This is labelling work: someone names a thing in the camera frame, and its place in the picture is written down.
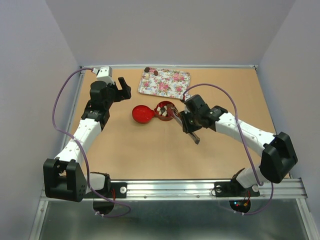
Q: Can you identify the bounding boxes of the purple cable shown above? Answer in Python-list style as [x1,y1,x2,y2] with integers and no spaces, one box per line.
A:
[51,67,132,218]
[183,83,275,216]

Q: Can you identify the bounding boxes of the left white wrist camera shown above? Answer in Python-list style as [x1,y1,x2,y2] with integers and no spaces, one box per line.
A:
[96,66,115,85]

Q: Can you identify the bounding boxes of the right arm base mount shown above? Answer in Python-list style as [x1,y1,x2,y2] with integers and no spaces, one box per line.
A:
[211,180,260,214]

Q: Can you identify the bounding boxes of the metal serving tongs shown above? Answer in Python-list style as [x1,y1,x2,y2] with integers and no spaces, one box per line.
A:
[166,104,200,145]

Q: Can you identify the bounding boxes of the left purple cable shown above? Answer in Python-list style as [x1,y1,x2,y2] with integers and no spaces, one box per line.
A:
[51,67,132,218]

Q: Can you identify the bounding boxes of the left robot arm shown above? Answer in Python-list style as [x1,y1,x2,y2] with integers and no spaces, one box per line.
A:
[43,77,131,202]

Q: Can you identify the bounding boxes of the red tin lid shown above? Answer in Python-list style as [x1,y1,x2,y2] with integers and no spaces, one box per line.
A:
[132,105,155,124]

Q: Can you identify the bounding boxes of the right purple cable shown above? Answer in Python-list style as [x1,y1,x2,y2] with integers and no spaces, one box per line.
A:
[183,83,275,216]

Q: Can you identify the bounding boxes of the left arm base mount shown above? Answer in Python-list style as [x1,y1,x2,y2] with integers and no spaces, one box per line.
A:
[89,172,128,217]

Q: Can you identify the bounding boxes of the floral rectangular tray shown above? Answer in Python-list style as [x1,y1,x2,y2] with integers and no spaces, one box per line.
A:
[137,67,191,99]

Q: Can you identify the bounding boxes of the red round tin box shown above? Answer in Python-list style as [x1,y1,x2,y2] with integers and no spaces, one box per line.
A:
[154,100,174,122]

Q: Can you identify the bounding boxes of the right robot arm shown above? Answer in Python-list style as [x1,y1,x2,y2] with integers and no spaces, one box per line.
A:
[180,94,298,195]

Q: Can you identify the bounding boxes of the aluminium mounting rail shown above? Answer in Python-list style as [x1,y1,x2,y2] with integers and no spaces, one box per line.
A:
[84,177,308,201]

